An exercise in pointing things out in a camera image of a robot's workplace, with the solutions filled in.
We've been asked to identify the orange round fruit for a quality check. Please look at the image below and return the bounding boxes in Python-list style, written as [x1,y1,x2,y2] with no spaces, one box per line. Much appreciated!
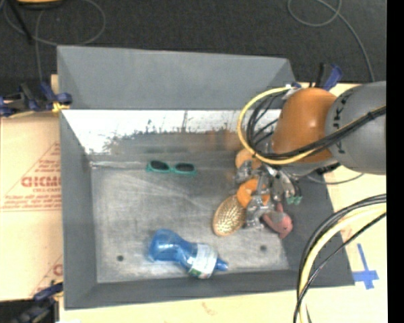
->
[234,147,261,170]

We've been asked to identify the pink toy animal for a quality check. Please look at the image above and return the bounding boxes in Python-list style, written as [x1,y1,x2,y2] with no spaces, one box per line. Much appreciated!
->
[261,203,294,240]

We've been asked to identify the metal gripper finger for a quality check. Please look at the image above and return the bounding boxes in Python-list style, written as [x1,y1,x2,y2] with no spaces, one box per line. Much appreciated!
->
[234,161,259,185]
[242,196,274,230]

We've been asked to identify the blue plastic bottle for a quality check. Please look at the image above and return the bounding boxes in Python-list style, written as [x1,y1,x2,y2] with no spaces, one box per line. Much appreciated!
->
[147,228,230,280]

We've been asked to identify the grey metal bin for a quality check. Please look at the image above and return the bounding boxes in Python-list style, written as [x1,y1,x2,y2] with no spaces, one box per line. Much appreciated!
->
[56,45,355,309]

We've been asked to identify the brown cardboard board, red print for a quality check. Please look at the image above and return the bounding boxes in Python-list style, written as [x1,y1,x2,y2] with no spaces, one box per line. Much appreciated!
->
[0,107,65,303]

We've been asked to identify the orange curved toy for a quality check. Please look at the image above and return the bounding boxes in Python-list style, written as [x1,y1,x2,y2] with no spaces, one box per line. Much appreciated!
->
[236,178,271,207]

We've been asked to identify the golden oval hairbrush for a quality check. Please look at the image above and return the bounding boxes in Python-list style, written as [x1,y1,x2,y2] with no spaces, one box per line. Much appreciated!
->
[211,193,249,238]

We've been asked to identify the green sunglasses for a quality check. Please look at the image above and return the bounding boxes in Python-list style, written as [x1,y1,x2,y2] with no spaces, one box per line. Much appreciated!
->
[145,159,199,177]

